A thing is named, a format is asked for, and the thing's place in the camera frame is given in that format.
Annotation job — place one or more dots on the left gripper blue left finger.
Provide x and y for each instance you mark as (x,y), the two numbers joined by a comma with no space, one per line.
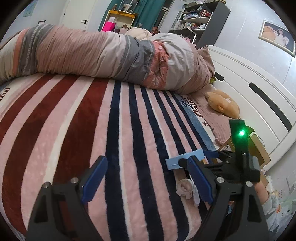
(92,178)

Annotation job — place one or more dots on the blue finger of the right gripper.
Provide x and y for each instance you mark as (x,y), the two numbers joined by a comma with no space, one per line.
(211,154)

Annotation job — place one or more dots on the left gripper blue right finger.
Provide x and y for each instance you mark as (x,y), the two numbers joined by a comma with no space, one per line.
(203,179)

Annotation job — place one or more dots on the white tape dispenser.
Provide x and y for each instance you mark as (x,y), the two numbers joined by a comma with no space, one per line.
(188,189)

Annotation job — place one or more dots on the light blue rectangular case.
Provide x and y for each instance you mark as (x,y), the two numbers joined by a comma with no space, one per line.
(180,161)

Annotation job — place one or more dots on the person's right forearm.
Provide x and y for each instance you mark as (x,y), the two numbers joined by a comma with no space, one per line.
(276,223)

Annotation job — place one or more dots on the pink ribbed pillow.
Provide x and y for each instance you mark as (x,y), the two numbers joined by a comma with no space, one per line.
(218,122)

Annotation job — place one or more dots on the brown cardboard box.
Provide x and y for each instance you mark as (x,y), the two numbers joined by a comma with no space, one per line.
(255,147)

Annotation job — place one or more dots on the tan plush toy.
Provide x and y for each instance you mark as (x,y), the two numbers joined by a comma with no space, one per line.
(223,103)

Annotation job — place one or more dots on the striped fleece blanket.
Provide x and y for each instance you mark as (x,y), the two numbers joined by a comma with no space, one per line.
(53,127)

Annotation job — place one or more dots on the white bed headboard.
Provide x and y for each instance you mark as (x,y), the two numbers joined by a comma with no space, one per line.
(265,104)

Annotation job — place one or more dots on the rolled striped pink duvet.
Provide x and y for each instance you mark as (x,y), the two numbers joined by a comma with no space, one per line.
(161,62)

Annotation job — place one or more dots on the dark bookshelf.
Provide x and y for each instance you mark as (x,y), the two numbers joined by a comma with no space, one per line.
(201,23)

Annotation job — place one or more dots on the pink gift bag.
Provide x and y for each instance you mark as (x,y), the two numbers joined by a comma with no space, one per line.
(109,25)

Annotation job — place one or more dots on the yellow shelf table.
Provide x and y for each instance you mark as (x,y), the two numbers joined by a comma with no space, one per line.
(120,18)

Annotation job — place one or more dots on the teal curtain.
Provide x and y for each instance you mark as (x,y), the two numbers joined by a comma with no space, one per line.
(147,13)

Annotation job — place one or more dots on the white door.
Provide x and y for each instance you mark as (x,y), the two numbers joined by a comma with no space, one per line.
(77,13)

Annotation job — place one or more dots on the framed wall photo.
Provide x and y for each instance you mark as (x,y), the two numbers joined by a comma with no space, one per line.
(277,36)

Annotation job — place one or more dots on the blue wall poster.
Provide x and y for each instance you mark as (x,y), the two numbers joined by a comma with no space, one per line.
(30,8)

